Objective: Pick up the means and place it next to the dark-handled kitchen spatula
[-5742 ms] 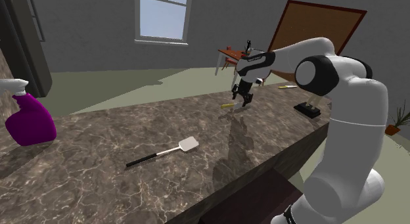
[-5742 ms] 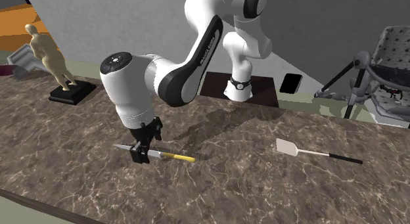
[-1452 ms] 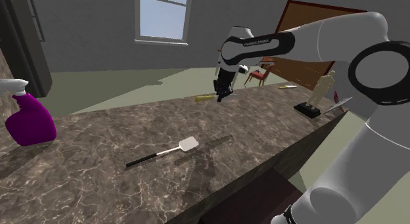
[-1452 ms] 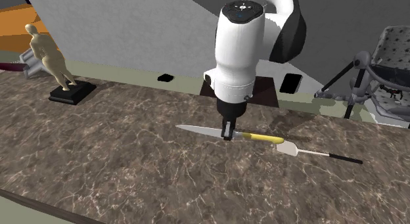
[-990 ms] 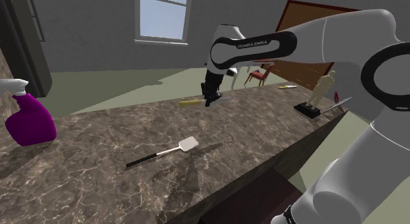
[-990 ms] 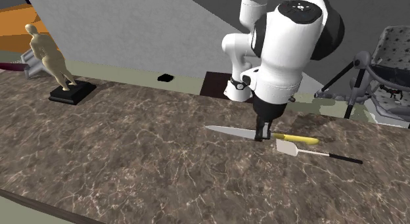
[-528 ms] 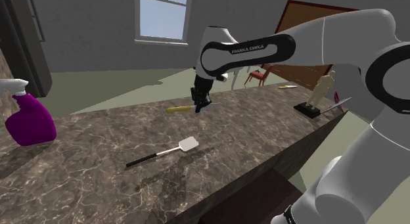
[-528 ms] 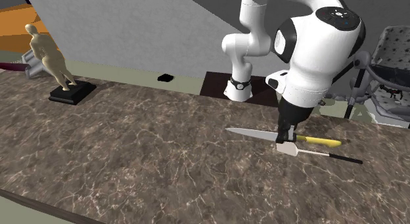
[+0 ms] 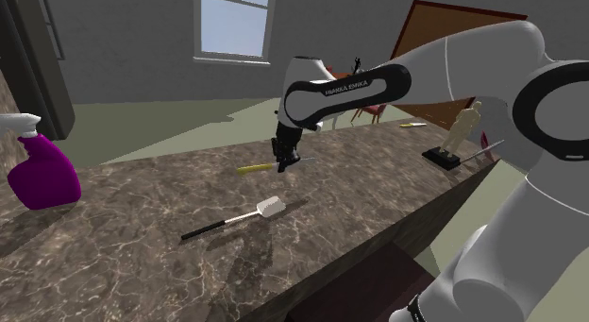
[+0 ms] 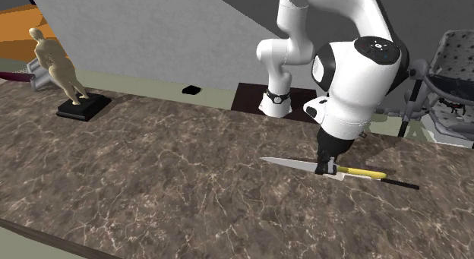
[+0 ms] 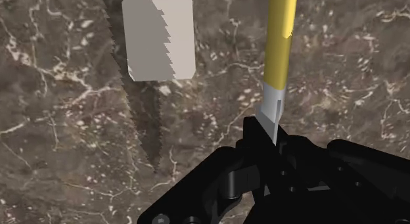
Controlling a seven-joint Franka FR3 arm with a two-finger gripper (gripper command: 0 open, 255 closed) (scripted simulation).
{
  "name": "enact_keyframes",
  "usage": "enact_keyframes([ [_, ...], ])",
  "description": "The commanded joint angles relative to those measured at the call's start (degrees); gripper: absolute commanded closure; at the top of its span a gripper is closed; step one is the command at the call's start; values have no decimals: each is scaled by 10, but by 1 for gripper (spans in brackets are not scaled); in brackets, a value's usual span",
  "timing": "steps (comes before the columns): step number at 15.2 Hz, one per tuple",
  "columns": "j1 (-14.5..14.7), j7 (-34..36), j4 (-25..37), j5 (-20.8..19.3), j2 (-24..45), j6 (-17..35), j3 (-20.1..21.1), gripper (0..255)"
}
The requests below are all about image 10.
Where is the grey patterned baby chair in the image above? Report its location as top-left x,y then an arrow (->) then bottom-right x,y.
397,28 -> 474,150

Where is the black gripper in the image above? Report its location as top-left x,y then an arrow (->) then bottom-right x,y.
314,129 -> 355,176

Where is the yellow handled knife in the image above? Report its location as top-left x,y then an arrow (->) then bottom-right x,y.
259,156 -> 388,180

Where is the beige human figure black base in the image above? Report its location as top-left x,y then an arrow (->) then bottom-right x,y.
28,27 -> 112,122

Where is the grey tool with maroon handle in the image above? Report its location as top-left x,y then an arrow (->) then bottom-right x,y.
0,57 -> 57,93

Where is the dark robot stand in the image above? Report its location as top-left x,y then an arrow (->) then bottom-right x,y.
230,82 -> 318,125

